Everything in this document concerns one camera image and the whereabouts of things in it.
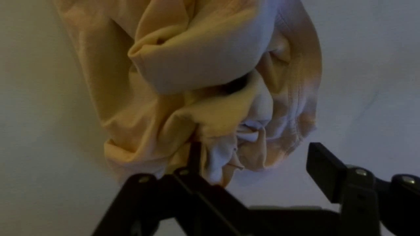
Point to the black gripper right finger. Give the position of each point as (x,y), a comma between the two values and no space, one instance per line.
(372,196)

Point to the cream cloth towel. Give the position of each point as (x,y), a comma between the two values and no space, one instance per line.
(197,65)

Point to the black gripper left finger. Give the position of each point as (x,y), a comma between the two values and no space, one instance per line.
(175,204)

